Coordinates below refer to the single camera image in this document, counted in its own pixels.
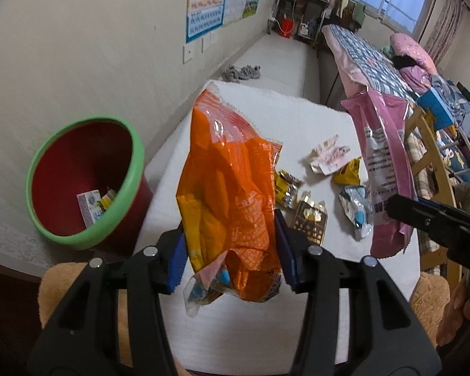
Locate bed with patterned blanket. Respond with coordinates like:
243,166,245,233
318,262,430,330
322,23,420,99

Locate cartoon printed board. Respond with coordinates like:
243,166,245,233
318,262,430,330
438,132,470,174

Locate pink snack bag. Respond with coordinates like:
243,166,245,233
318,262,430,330
340,87,419,260

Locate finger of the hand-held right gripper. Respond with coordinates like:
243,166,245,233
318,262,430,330
417,198,461,210
386,195,470,248

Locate heap of hanging clothes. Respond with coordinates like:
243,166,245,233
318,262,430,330
332,0,368,33

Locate red bin with green rim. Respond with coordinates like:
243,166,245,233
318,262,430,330
25,115,154,253

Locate brown gold packet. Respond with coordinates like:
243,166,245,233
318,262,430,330
289,193,328,246

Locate wooden chair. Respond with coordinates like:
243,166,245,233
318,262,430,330
405,105,467,283

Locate orange snack bag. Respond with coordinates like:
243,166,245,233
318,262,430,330
176,89,283,318

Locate clear silver wrapper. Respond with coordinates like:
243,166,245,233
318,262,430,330
338,185,373,240

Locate grey blue clothing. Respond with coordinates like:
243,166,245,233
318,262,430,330
430,74,470,127

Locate pink pillow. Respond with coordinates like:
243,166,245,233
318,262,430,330
389,32,440,76

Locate black garment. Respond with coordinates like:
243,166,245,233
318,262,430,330
393,55,418,70

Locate crumpled pink white wrapper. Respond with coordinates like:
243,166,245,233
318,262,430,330
309,134,352,175

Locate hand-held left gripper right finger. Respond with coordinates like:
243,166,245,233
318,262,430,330
274,208,443,376

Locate red bucket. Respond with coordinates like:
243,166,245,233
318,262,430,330
278,17,295,38

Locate white and blue milk carton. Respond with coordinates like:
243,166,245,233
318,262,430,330
77,189,104,228

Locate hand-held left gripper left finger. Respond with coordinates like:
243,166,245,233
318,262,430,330
27,225,189,376

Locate person's right hand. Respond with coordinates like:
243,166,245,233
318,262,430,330
436,276,470,347

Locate large blue chart poster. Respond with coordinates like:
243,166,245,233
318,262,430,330
185,0,226,44

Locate grey shoe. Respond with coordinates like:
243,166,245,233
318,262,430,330
222,65,242,83
239,64,261,81

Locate yellow carton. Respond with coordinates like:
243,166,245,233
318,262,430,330
100,188,118,209

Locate purple blanket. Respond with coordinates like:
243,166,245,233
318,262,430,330
400,66,436,95

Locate pink bed sheet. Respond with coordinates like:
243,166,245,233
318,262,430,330
328,34,369,97

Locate yellow black silver wrapper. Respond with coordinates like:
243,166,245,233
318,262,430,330
275,170,303,209

